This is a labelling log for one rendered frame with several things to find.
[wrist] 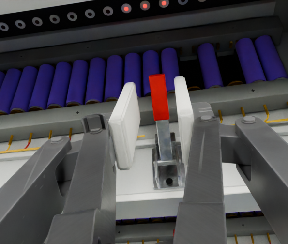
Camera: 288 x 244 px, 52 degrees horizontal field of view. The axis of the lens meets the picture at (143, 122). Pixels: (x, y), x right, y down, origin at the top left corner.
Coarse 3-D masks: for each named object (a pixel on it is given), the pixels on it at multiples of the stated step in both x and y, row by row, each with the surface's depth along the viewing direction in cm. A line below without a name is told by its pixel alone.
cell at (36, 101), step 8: (48, 64) 34; (40, 72) 33; (48, 72) 33; (40, 80) 32; (48, 80) 33; (40, 88) 32; (48, 88) 32; (32, 96) 31; (40, 96) 31; (48, 96) 32; (32, 104) 30; (40, 104) 31
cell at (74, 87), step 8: (80, 64) 33; (88, 64) 34; (72, 72) 33; (80, 72) 32; (72, 80) 32; (80, 80) 32; (72, 88) 31; (80, 88) 31; (72, 96) 30; (80, 96) 31; (80, 104) 30
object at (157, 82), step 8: (152, 80) 22; (160, 80) 22; (152, 88) 22; (160, 88) 22; (152, 96) 22; (160, 96) 22; (152, 104) 22; (160, 104) 22; (160, 112) 23; (168, 112) 23; (160, 120) 23; (160, 128) 23; (168, 128) 23; (160, 136) 23; (168, 136) 23; (160, 144) 24; (168, 144) 24; (160, 152) 24; (168, 152) 24; (168, 160) 24
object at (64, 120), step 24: (168, 96) 28; (192, 96) 27; (216, 96) 27; (240, 96) 26; (264, 96) 26; (0, 120) 29; (24, 120) 29; (48, 120) 28; (72, 120) 28; (144, 120) 28; (168, 120) 28; (264, 120) 26
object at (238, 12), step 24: (264, 0) 31; (96, 24) 34; (120, 24) 33; (144, 24) 33; (168, 24) 33; (192, 24) 33; (0, 48) 35; (24, 48) 36; (0, 144) 30; (24, 144) 30; (0, 168) 29; (144, 168) 26; (120, 192) 25; (144, 192) 25; (168, 192) 25; (240, 192) 24; (120, 216) 28; (144, 216) 28
